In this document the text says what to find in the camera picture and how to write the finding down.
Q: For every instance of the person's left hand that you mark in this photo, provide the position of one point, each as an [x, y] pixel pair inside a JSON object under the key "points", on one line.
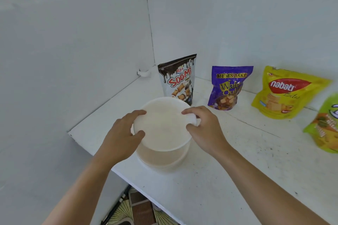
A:
{"points": [[118, 137]]}

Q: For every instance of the person's right hand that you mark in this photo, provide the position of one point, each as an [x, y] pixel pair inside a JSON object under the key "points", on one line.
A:
{"points": [[208, 132]]}

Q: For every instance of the person's right thumb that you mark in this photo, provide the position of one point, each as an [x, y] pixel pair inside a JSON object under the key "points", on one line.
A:
{"points": [[191, 128]]}

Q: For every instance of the person's left thumb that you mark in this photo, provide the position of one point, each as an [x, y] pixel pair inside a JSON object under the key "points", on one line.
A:
{"points": [[138, 135]]}

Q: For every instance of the round white plastic lid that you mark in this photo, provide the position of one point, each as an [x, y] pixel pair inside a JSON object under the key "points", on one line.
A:
{"points": [[163, 124]]}

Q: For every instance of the person's right forearm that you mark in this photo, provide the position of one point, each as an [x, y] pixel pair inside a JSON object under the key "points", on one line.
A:
{"points": [[264, 188]]}

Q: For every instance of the person's left forearm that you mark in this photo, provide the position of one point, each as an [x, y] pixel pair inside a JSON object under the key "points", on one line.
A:
{"points": [[79, 193]]}

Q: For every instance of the round translucent plastic container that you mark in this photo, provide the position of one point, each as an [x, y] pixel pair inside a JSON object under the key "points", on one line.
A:
{"points": [[161, 157]]}

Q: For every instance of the black and white snack pouch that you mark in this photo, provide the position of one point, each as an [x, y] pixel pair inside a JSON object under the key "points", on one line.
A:
{"points": [[179, 79]]}

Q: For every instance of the purple wafer snack pouch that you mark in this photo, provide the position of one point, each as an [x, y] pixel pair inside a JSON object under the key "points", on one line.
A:
{"points": [[227, 87]]}

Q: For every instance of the black pole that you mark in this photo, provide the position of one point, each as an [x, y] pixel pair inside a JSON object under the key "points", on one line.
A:
{"points": [[116, 206]]}

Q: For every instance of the brown patterned floor mat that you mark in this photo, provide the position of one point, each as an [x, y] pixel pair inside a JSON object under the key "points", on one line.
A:
{"points": [[142, 213]]}

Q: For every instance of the yellow wafer snack pouch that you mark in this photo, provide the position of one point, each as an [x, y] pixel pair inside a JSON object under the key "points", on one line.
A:
{"points": [[285, 93]]}

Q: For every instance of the green snack pouch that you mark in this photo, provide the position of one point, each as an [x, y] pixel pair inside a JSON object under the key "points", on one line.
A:
{"points": [[324, 127]]}

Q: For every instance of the small white wall bracket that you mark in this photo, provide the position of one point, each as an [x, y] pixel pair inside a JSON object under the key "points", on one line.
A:
{"points": [[144, 73]]}

